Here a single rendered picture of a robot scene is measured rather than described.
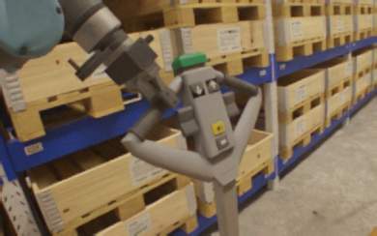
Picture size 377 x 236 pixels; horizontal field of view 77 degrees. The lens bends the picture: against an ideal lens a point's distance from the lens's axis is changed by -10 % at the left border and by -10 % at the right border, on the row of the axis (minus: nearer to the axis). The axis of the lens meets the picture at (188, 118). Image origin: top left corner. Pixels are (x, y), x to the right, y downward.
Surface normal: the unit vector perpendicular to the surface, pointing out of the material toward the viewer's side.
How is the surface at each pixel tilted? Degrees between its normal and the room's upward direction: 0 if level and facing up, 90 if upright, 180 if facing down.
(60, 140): 90
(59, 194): 90
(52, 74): 90
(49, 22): 89
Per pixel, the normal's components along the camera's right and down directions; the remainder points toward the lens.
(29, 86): 0.64, 0.15
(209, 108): 0.57, -0.11
